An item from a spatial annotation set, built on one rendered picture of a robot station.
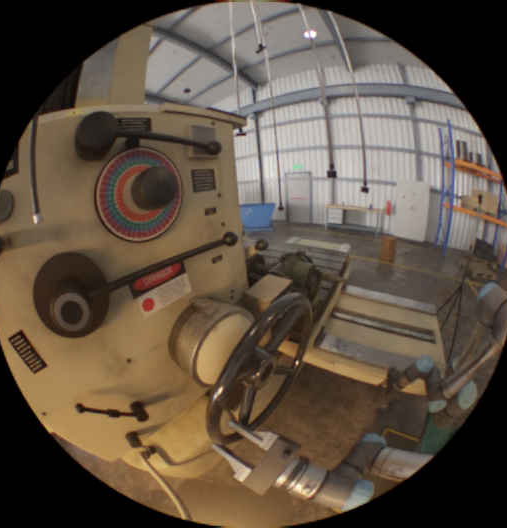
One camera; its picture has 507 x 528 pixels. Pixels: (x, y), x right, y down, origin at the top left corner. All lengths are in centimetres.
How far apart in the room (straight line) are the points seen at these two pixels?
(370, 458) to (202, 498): 138
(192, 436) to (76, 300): 98
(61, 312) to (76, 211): 16
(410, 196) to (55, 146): 717
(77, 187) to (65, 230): 7
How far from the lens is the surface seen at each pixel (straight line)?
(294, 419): 175
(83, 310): 30
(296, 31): 804
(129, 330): 41
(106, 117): 33
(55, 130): 39
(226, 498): 170
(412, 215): 714
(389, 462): 52
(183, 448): 115
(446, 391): 86
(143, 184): 28
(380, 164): 764
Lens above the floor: 166
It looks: 24 degrees down
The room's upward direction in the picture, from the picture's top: 5 degrees counter-clockwise
